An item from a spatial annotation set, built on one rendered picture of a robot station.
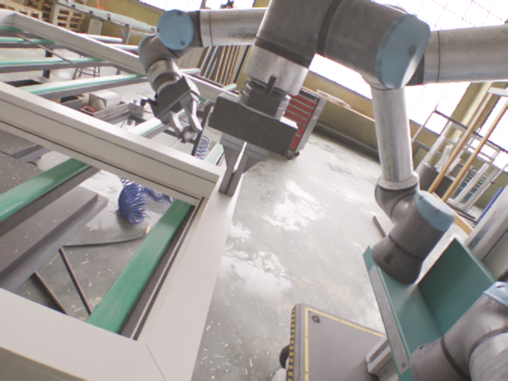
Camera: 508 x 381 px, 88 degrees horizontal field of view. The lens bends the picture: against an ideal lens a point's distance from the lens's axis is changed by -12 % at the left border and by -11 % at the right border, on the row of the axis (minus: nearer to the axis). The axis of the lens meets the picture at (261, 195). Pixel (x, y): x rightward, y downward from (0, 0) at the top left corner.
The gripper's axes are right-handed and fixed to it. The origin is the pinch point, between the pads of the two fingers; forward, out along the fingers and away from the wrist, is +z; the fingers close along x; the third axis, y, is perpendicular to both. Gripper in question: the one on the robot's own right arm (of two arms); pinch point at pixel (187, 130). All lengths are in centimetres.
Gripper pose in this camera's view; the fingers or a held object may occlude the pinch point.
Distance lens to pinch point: 79.7
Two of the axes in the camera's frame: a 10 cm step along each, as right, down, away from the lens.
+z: 4.4, 8.5, -2.9
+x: 8.1, -5.1, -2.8
